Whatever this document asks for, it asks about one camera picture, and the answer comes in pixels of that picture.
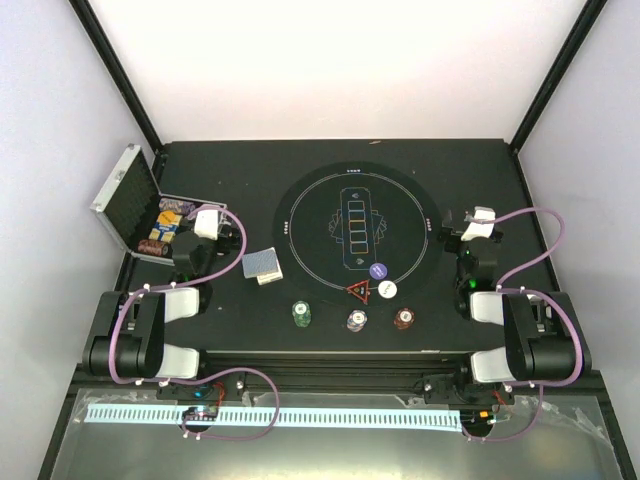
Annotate purple round button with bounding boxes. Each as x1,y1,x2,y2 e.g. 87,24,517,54
369,262,388,280

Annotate white round dealer button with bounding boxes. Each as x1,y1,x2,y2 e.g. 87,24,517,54
377,280,398,299

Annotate red triangle marker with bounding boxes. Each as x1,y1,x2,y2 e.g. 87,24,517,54
346,280,370,305

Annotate green poker chip stack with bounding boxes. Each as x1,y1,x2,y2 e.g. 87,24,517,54
291,301,312,328

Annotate blue white poker chip stack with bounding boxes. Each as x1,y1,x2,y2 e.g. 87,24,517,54
346,310,368,333

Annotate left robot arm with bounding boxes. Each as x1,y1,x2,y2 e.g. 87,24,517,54
82,225,243,399

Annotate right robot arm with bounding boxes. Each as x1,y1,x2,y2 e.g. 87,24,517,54
438,206,592,403

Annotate blue playing card deck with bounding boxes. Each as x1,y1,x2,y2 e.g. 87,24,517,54
241,248,279,279

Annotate aluminium poker chip case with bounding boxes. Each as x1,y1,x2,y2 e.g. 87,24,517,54
90,144,227,267

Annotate red brown poker chip stack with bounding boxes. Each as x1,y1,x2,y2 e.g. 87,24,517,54
394,308,415,330

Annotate round black poker mat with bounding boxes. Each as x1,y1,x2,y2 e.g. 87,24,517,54
273,162,442,306

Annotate left base circuit board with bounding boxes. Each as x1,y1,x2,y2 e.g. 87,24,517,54
182,405,218,422

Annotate base circuit board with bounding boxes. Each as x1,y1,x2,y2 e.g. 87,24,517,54
460,410,511,425
182,405,218,422

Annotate right base circuit board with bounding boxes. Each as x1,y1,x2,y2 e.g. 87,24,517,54
460,410,511,425

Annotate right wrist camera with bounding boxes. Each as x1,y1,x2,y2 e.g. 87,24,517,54
461,206,496,242

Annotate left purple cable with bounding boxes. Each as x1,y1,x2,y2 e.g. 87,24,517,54
107,204,280,442

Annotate purple cable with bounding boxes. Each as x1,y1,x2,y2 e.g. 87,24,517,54
107,204,280,442
459,206,585,445

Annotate black aluminium rail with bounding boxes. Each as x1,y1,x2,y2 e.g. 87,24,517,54
199,352,468,394

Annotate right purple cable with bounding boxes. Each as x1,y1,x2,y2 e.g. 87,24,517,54
459,206,585,445

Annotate white slotted cable duct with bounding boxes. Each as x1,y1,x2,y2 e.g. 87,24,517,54
84,404,462,433

